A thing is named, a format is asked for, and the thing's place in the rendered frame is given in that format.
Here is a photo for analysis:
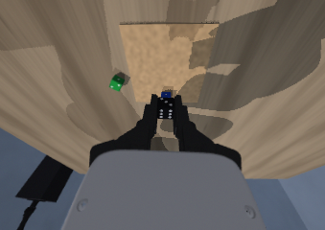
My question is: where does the tan sandy mat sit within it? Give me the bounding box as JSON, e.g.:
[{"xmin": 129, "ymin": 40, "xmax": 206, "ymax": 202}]
[{"xmin": 119, "ymin": 23, "xmax": 219, "ymax": 103}]

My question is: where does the blue die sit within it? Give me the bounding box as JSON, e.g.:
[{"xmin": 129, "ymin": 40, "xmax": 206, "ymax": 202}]
[{"xmin": 161, "ymin": 92, "xmax": 171, "ymax": 98}]

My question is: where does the green die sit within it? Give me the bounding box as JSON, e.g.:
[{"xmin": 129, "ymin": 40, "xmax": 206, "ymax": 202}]
[{"xmin": 109, "ymin": 76, "xmax": 125, "ymax": 92}]

